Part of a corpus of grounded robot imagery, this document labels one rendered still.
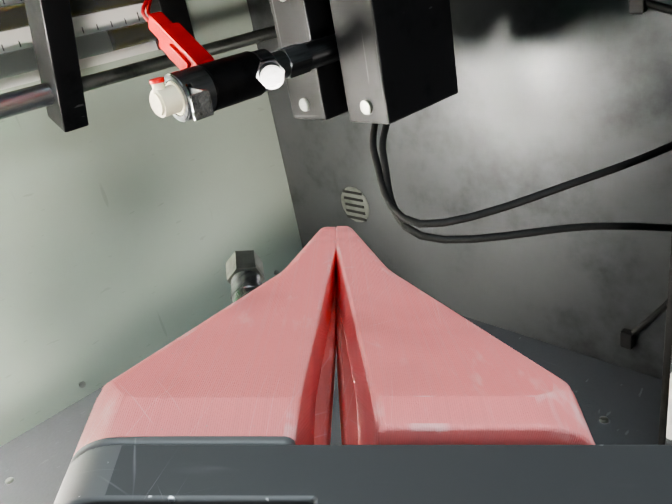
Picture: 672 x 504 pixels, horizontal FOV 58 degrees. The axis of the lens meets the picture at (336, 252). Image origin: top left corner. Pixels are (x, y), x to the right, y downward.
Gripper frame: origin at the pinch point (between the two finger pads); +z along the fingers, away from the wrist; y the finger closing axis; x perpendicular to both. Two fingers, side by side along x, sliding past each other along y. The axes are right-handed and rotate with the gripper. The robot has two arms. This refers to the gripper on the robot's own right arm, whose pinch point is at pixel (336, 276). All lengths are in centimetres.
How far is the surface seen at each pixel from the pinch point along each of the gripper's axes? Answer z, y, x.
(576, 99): 34.5, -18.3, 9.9
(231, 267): 18.5, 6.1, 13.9
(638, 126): 31.0, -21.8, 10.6
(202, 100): 21.5, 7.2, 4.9
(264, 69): 24.9, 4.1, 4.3
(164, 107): 22.3, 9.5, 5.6
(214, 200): 51, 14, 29
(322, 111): 32.4, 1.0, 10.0
